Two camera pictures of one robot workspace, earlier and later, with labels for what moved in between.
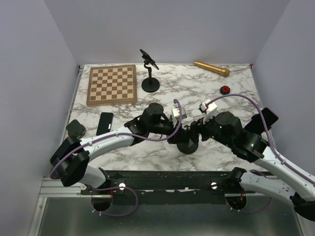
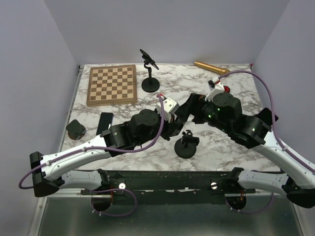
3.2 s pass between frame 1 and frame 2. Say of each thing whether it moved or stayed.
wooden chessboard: stayed
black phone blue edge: stayed
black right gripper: moved
